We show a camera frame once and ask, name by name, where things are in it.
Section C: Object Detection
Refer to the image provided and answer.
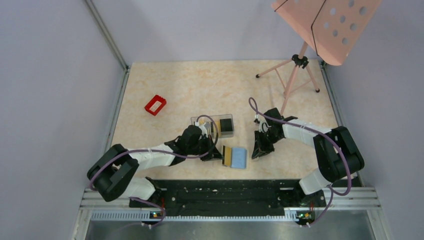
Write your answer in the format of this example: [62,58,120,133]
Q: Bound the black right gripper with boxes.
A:
[252,129,283,160]

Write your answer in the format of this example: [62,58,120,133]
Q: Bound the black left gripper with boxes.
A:
[187,134,224,161]

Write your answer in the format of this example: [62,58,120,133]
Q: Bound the beige leather card holder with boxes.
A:
[229,147,248,170]

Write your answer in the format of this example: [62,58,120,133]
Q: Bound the black card stack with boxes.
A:
[219,118,234,135]

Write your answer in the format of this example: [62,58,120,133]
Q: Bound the clear plastic card box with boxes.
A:
[190,113,235,139]

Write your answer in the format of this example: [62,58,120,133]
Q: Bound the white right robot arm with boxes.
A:
[251,108,365,206]

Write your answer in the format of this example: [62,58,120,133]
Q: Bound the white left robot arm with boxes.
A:
[86,125,223,207]

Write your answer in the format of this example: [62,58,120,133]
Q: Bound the pink music stand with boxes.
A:
[256,0,381,113]

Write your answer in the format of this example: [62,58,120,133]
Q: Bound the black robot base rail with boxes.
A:
[128,179,327,218]

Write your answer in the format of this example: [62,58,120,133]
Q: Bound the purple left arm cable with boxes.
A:
[87,114,220,228]

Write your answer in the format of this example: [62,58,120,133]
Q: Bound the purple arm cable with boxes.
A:
[87,114,220,228]
[248,96,353,228]

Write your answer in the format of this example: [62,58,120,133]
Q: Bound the red plastic frame block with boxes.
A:
[144,94,167,116]

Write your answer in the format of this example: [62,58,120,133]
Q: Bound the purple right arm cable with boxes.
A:
[248,96,353,228]

